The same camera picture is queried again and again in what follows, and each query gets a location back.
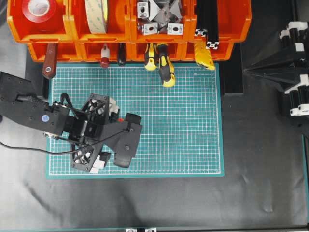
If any grey corner bracket top left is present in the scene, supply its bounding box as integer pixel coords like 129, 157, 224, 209
137, 1, 150, 18

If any beige double-sided tape roll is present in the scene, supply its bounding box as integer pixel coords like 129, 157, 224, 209
84, 0, 109, 34

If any black aluminium extrusion profile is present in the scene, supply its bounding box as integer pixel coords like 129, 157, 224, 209
196, 0, 219, 50

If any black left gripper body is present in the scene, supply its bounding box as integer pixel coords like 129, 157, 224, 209
61, 93, 109, 172

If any long yellow black screwdriver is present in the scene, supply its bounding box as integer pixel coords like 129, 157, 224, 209
157, 43, 176, 87

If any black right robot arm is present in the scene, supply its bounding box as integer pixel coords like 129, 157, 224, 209
244, 21, 309, 127

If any pile of grey brackets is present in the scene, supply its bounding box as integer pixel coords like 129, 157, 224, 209
148, 0, 183, 26

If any short yellow black screwdriver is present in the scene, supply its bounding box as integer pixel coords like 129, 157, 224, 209
144, 43, 157, 71

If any brown wooden handle tool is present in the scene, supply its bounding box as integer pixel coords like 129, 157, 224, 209
42, 43, 58, 80

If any red vinyl tape roll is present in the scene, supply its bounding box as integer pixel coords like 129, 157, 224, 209
22, 0, 57, 23

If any grey corner bracket left front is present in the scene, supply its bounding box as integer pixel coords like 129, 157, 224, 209
138, 23, 158, 36

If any red white handle tool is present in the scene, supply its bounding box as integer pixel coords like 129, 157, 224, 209
100, 43, 110, 68

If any grey corner bracket right front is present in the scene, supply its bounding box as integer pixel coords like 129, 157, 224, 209
167, 23, 183, 35

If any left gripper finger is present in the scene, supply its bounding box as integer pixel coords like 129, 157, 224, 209
109, 98, 120, 123
90, 152, 111, 174

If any black camera cable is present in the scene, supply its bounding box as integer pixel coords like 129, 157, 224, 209
0, 129, 131, 155

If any yellow utility knife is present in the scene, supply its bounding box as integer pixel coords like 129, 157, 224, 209
194, 42, 215, 70

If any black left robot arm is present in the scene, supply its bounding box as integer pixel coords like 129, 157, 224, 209
0, 72, 124, 172

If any grey corner bracket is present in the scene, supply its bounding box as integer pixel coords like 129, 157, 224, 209
137, 1, 150, 18
138, 23, 158, 36
167, 23, 183, 35

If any short black aluminium extrusion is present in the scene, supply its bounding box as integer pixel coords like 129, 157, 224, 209
195, 29, 208, 37

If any green cutting mat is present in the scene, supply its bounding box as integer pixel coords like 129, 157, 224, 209
46, 63, 225, 179

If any grey bracket bottom edge left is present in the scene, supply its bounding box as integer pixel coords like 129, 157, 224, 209
126, 228, 138, 232

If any grey bracket edge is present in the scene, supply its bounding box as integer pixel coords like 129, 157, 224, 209
145, 228, 157, 232
126, 228, 138, 232

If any orange container rack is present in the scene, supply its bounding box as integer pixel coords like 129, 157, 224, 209
6, 0, 253, 63

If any grey bracket bottom edge right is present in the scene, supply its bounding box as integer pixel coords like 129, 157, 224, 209
145, 228, 157, 232

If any dark brown handle tool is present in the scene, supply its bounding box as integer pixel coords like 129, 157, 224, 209
117, 43, 126, 67

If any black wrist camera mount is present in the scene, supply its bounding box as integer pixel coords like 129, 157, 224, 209
101, 113, 142, 168

